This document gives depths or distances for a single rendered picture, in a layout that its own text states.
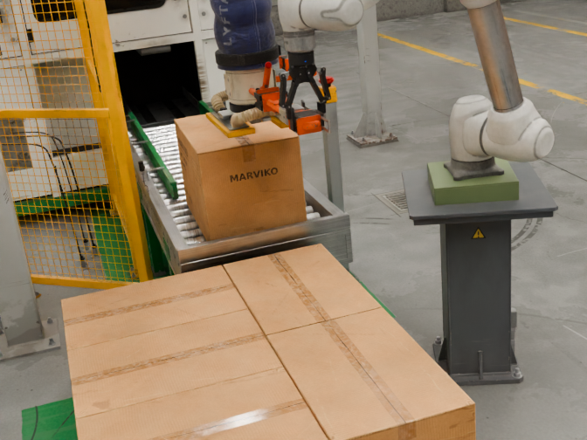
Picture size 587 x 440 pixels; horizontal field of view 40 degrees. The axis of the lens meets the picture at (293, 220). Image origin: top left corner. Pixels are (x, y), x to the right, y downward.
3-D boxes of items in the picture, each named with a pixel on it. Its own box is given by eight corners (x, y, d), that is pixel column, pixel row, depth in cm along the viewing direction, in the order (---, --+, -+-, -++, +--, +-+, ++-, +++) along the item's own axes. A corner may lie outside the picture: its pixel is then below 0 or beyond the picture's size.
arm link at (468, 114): (470, 146, 307) (467, 88, 299) (509, 154, 293) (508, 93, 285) (440, 157, 298) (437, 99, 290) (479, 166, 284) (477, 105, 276)
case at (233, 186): (186, 203, 375) (173, 119, 360) (270, 188, 384) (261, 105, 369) (211, 250, 321) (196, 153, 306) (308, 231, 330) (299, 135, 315)
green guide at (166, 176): (118, 127, 521) (115, 113, 517) (134, 124, 523) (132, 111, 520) (156, 202, 377) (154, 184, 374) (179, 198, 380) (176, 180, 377)
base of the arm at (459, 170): (486, 156, 311) (486, 142, 309) (505, 174, 290) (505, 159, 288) (439, 162, 310) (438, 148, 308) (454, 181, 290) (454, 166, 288)
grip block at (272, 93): (254, 107, 275) (252, 90, 273) (282, 102, 278) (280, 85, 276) (261, 113, 268) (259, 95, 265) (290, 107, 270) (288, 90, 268)
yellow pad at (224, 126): (205, 118, 310) (203, 105, 308) (231, 113, 313) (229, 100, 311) (228, 139, 280) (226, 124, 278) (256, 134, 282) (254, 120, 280)
